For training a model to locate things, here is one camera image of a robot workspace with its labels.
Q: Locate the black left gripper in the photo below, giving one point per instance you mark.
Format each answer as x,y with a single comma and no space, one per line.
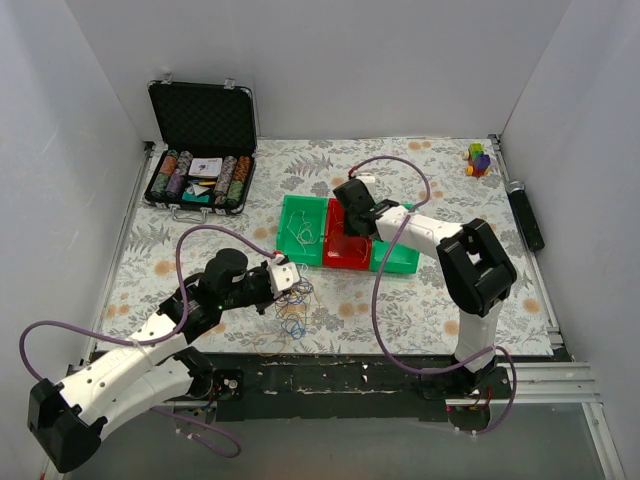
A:
270,295

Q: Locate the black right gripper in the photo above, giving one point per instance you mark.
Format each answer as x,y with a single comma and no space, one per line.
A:
353,223

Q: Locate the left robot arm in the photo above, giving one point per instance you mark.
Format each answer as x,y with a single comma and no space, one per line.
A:
71,417

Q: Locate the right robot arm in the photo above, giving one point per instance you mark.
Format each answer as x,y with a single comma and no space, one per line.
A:
477,271

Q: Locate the floral patterned table mat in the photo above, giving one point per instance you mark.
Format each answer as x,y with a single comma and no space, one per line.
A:
415,314

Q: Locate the red plastic bin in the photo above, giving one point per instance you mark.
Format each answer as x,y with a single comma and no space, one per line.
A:
339,250

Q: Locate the right green plastic bin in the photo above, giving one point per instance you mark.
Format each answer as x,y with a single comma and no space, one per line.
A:
402,260

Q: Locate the green plastic bin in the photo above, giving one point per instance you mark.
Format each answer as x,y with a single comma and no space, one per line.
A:
402,260
301,229

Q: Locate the left green plastic bin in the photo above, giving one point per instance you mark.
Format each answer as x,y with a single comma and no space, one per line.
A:
301,229

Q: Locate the colourful toy block train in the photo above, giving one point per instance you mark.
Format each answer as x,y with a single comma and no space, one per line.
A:
478,161

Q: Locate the playing card deck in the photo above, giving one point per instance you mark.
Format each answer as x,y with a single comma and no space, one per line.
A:
205,167

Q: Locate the black cylindrical flashlight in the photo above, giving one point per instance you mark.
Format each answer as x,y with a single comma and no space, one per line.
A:
524,216

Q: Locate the black poker chip case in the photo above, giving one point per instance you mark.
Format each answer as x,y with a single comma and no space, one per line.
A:
209,121

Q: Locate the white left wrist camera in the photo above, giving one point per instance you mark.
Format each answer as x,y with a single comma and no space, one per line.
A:
283,275

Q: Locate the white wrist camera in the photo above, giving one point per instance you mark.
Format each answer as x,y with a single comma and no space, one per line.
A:
283,275
368,180

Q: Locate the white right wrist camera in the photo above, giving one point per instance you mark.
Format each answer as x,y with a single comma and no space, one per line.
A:
368,180

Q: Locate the black table front rail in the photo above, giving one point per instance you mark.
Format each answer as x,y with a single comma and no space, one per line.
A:
326,386

